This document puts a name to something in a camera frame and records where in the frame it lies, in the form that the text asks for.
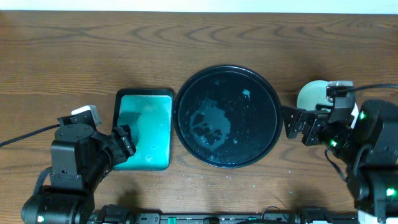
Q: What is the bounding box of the mint plate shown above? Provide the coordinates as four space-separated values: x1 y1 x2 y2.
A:
297 80 359 128

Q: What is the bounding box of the dark green scrub sponge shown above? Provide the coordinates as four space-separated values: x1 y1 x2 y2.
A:
118 112 141 146

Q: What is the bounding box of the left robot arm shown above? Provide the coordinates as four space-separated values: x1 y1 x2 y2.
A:
21 124 136 224

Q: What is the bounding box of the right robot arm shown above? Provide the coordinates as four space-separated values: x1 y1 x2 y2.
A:
282 100 397 223

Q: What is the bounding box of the rectangular green water tray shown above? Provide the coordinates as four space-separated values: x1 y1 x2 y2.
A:
113 88 174 171

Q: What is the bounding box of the round black serving tray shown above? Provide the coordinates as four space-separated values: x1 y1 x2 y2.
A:
173 65 283 169

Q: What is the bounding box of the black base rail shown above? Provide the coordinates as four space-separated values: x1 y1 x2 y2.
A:
87 205 359 224

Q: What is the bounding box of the left black cable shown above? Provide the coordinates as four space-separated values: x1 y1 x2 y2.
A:
0 123 62 148

